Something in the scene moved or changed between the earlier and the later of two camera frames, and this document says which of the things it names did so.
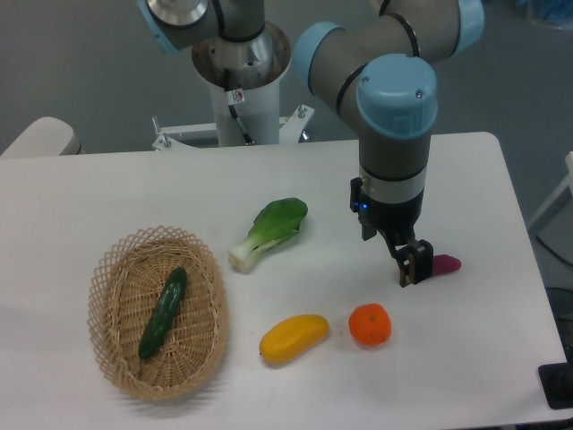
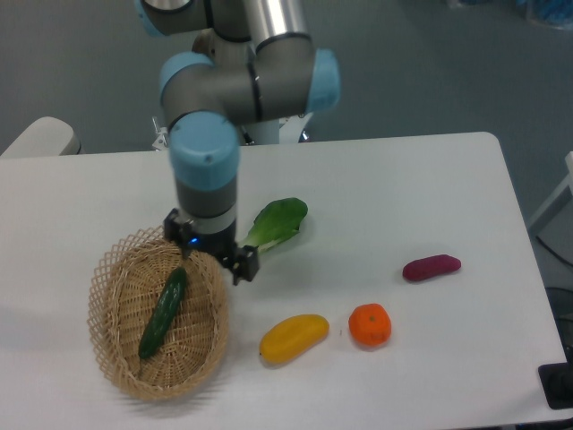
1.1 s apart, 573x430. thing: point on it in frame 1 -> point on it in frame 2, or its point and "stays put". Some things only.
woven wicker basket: x=127 y=279 stays put
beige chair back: x=46 y=136 stays put
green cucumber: x=166 y=313 stays put
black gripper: x=397 y=221 -> x=245 y=264
